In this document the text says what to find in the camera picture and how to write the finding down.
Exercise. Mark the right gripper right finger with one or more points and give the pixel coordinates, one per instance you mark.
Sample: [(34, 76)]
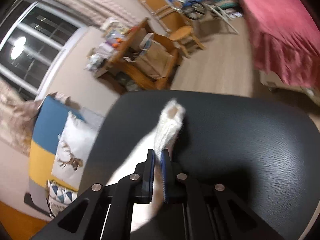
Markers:
[(172, 188)]

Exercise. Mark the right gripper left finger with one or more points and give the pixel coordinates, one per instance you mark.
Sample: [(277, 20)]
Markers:
[(144, 187)]

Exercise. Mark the cream knitted sweater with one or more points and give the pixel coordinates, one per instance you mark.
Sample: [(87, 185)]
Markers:
[(163, 136)]

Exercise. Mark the white deer print pillow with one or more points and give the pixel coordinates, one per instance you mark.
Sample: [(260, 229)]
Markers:
[(73, 149)]

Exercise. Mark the grey yellow blue sofa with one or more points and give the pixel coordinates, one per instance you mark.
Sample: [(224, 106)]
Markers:
[(49, 124)]

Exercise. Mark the triangle pattern pillow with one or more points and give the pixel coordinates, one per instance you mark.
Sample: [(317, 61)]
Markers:
[(58, 197)]

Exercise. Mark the brown paper bag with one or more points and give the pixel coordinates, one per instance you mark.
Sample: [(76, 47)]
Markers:
[(154, 59)]

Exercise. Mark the wooden side table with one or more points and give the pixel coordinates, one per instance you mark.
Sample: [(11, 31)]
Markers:
[(117, 54)]

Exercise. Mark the wooden wardrobe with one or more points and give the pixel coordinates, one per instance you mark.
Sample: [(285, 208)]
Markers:
[(19, 225)]

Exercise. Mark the beige patterned curtain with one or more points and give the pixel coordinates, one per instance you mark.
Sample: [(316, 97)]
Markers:
[(17, 119)]

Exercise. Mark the wooden chair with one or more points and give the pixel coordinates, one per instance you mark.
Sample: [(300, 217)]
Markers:
[(179, 29)]

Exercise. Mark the pink quilted blanket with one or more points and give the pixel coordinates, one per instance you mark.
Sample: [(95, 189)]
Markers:
[(284, 40)]

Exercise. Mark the window with white frame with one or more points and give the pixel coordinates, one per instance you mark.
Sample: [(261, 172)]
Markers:
[(35, 39)]

